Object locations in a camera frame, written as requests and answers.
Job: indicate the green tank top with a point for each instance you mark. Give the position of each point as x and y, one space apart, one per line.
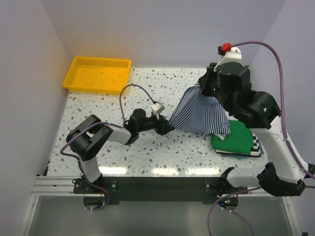
240 140

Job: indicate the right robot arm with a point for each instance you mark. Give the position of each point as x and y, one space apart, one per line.
283 176

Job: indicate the aluminium frame rail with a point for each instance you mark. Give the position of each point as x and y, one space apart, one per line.
53 186

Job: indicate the black white striped tank top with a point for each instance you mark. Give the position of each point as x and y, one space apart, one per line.
255 143

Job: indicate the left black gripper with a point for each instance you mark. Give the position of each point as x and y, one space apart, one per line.
162 126

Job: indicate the blue striped tank top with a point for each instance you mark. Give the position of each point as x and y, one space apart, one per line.
200 115

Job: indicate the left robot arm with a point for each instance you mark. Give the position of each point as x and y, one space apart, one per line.
89 137

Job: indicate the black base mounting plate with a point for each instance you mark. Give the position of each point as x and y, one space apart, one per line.
113 190

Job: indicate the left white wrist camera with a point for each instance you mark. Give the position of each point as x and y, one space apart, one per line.
157 109

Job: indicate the yellow plastic tray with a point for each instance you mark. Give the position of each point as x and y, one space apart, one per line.
97 75

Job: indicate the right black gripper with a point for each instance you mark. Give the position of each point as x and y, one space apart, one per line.
204 80

